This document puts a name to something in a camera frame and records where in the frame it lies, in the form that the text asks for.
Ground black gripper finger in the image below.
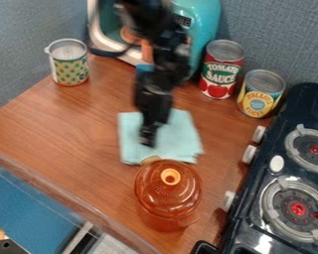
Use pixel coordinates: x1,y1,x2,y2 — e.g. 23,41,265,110
137,124,162,149

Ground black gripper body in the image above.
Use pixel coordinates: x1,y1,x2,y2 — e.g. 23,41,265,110
133,86,176,127

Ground teal toy appliance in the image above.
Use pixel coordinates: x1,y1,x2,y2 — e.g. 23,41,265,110
85,0,224,80

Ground green dotted can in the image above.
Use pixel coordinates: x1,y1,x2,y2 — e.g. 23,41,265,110
42,37,91,88

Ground yellow can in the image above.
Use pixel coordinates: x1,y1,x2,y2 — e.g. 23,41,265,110
236,68,288,120

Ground red tomato can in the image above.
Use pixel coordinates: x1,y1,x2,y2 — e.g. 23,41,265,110
197,39,247,100

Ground blue cloth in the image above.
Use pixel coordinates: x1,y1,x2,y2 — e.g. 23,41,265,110
116,108,206,167

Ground black toy stove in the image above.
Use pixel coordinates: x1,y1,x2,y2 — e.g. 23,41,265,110
189,81,318,254

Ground orange plastic bottle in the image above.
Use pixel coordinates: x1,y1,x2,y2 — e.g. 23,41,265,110
133,157,205,233

